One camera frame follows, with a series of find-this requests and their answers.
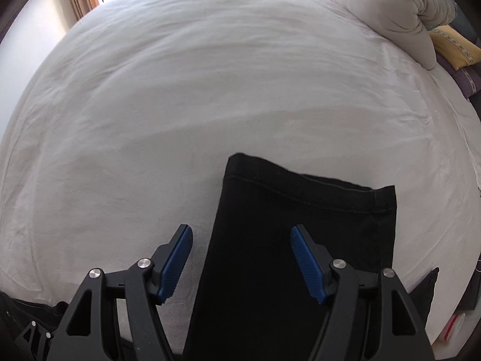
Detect white cloth strip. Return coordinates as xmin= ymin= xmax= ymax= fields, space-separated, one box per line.
xmin=428 ymin=69 xmax=481 ymax=196

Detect yellow patterned pillow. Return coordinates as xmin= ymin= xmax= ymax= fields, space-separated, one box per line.
xmin=428 ymin=26 xmax=481 ymax=71

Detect purple patterned pillow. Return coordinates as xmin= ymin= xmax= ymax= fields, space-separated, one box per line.
xmin=436 ymin=53 xmax=481 ymax=100

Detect red and white container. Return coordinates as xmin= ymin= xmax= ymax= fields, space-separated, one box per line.
xmin=440 ymin=312 xmax=467 ymax=343

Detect bed with white sheet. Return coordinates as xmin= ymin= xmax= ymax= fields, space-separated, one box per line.
xmin=0 ymin=0 xmax=481 ymax=358

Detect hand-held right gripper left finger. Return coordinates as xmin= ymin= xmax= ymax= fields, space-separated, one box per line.
xmin=45 ymin=224 xmax=194 ymax=361

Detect black pants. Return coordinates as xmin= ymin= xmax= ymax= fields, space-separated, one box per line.
xmin=0 ymin=153 xmax=440 ymax=361

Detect rolled white duvet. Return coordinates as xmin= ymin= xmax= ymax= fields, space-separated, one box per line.
xmin=286 ymin=0 xmax=457 ymax=70

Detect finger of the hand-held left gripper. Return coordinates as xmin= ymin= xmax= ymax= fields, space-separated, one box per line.
xmin=11 ymin=318 xmax=57 ymax=361

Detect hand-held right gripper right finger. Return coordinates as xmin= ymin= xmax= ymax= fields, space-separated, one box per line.
xmin=289 ymin=224 xmax=437 ymax=361

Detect grey upholstered headboard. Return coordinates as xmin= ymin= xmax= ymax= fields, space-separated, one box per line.
xmin=449 ymin=5 xmax=481 ymax=46

